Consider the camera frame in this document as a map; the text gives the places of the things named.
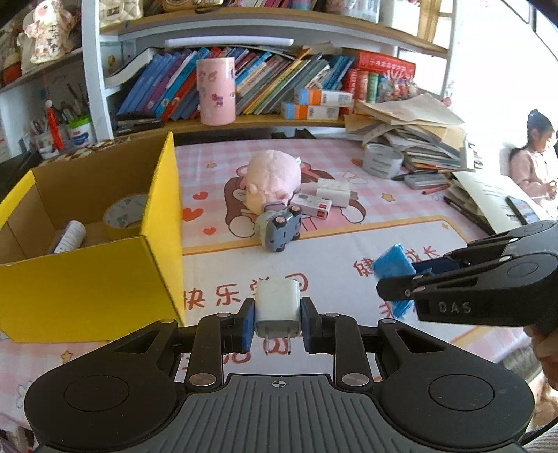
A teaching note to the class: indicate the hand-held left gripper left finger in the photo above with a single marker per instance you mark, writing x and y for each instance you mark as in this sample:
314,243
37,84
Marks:
247,324

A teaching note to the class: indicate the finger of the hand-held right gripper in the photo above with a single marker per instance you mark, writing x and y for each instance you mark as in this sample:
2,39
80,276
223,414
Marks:
475,252
418,285

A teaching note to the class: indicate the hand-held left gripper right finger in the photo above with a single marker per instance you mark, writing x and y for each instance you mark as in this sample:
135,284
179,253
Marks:
310,324

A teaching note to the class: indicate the blue pencil sharpener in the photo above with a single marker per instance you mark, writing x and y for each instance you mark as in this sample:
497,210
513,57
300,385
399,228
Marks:
394,261

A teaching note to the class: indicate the white charger plug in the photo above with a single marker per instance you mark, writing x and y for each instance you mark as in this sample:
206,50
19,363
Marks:
277,305

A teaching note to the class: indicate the pink plush toy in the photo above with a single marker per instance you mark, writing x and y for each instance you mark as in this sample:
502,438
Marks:
272,178

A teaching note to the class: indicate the yellow tape roll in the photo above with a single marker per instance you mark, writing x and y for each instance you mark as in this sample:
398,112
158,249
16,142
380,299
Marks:
124,217

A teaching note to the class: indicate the yellow cardboard box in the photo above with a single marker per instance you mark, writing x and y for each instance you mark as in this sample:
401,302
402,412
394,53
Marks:
87,287

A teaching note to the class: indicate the pink checked cloth desktop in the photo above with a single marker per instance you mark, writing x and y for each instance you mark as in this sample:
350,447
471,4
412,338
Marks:
348,244

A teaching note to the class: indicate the person's right hand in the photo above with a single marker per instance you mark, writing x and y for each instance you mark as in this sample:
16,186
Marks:
547,348

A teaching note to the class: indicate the black tablet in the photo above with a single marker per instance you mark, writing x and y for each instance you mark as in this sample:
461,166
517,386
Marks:
523,211

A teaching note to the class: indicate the red crayon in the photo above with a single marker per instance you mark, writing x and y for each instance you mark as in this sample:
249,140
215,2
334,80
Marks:
436,190

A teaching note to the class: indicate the grey pencil case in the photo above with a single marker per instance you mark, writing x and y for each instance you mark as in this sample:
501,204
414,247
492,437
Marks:
426,180

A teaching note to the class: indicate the black marker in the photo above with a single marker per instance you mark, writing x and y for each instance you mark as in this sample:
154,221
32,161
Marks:
414,174

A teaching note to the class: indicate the grey toy car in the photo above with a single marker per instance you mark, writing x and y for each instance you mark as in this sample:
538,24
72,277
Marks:
281,228

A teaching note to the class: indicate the white adapter with red marks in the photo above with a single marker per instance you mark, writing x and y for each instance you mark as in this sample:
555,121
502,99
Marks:
311,205

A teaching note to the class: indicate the white power adapter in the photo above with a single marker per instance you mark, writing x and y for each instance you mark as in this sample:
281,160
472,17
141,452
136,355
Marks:
333,191

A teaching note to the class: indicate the clear printed tape roll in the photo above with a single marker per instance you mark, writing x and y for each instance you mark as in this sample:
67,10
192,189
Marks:
383,163

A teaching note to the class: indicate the pile of papers and books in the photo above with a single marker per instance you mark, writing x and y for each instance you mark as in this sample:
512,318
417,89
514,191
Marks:
418,135

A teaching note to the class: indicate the bag of colourful clips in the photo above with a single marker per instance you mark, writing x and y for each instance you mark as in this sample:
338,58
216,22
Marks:
397,87

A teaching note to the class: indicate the thick red book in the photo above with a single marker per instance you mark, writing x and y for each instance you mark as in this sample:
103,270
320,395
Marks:
386,63

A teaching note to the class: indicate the black stapler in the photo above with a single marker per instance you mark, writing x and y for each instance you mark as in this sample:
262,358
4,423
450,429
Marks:
139,124

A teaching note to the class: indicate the pink printed canister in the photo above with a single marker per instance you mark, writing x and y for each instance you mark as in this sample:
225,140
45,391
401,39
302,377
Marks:
216,91

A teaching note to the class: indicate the wooden chess board box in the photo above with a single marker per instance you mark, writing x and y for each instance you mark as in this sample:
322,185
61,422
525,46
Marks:
87,150

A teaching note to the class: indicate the row of leaning books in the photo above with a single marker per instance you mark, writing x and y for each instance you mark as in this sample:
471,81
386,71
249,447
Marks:
270,82

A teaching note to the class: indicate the white jar with green lid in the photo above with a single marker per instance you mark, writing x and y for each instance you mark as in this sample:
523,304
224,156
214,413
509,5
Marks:
80,135

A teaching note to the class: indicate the red tassel ornament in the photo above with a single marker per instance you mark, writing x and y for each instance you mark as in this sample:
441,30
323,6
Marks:
54,128

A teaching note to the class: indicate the pen cup with brushes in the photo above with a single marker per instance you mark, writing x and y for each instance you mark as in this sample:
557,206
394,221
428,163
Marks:
42,139

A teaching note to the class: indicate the white wooden bookshelf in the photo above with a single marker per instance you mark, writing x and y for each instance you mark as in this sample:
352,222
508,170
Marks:
98,87

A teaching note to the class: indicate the white tube lamp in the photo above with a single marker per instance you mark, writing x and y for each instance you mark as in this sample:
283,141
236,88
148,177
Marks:
229,42

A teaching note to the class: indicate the retro wooden radio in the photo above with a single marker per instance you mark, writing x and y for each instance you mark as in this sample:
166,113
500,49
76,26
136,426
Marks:
192,5

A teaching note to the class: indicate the cream quilted handbag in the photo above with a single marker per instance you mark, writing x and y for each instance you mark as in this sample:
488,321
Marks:
120,8

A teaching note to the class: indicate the white and pink doll figurine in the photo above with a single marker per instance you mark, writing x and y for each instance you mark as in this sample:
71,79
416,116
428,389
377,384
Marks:
43,35

